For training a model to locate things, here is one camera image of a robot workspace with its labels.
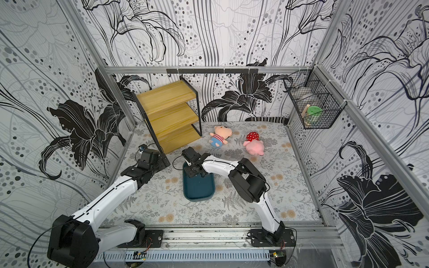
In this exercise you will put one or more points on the pink pig plush red dress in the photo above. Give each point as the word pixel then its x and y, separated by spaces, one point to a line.
pixel 253 145

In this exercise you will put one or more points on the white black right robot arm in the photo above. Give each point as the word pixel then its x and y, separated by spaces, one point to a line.
pixel 247 180

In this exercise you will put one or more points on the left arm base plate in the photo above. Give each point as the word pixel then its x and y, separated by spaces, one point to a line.
pixel 145 239

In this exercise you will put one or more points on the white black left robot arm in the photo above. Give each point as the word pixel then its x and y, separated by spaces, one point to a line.
pixel 76 240

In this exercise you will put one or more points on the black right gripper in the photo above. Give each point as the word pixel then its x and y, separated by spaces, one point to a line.
pixel 191 166

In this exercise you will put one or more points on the teal plastic storage tray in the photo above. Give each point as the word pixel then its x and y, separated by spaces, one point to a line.
pixel 198 188

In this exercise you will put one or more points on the black wire wall basket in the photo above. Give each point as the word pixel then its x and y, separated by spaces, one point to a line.
pixel 311 88

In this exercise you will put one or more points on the wooden three-tier shelf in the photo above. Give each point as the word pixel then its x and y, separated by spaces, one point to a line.
pixel 173 114

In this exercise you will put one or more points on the green round lid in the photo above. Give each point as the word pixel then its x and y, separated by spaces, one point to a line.
pixel 314 111

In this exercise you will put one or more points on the aluminium front rail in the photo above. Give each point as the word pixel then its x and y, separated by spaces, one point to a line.
pixel 243 238

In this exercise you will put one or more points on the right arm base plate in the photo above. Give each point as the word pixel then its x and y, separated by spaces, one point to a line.
pixel 272 238

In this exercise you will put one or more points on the white slotted cable duct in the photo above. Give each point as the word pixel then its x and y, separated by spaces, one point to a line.
pixel 181 255

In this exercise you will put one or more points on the peach pig plush blue trousers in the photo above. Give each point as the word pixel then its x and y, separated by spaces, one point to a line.
pixel 219 136

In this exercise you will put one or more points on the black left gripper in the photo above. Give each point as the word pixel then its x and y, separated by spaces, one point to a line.
pixel 161 163

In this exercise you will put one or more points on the floral table mat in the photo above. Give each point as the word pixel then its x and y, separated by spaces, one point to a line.
pixel 162 202

